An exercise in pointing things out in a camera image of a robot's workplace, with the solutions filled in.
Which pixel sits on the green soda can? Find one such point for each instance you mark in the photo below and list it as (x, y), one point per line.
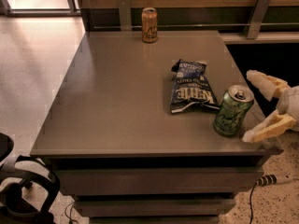
(235, 104)

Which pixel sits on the white power strip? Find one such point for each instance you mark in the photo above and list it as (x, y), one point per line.
(268, 180)

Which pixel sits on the orange soda can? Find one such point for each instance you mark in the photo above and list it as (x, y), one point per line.
(149, 18)

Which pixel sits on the middle grey drawer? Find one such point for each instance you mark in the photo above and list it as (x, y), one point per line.
(155, 208)

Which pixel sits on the grey drawer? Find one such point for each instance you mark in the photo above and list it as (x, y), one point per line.
(157, 181)
(154, 220)
(155, 208)

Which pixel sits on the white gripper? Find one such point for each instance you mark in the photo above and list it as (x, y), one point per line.
(291, 103)

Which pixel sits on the top grey drawer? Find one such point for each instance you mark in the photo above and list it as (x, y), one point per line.
(157, 181)

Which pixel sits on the metal window frame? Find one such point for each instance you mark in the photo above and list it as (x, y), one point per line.
(39, 8)

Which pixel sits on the left metal bracket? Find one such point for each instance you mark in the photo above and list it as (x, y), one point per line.
(125, 15)

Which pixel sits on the bottom grey drawer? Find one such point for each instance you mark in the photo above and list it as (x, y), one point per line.
(154, 220)

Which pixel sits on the blue kettle chips bag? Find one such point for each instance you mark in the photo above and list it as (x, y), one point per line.
(191, 89)

